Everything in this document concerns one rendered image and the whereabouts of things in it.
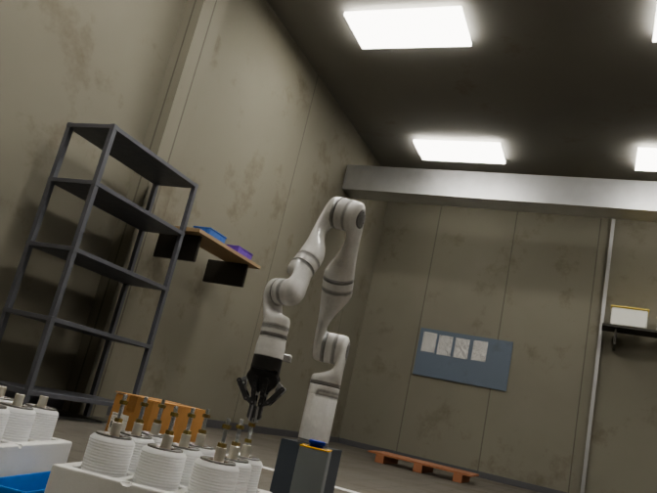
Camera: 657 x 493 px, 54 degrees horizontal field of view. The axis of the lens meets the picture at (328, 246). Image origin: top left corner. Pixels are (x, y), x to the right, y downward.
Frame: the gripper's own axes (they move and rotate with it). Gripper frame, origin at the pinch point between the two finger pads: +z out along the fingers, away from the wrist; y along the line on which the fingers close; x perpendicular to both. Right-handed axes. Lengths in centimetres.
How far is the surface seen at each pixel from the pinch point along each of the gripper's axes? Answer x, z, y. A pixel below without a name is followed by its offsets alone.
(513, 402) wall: 816, -75, 142
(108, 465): -28.8, 15.8, -19.9
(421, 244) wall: 853, -294, -29
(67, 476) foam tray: -32.7, 19.2, -25.6
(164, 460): -28.4, 12.2, -8.4
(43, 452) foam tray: -9, 20, -47
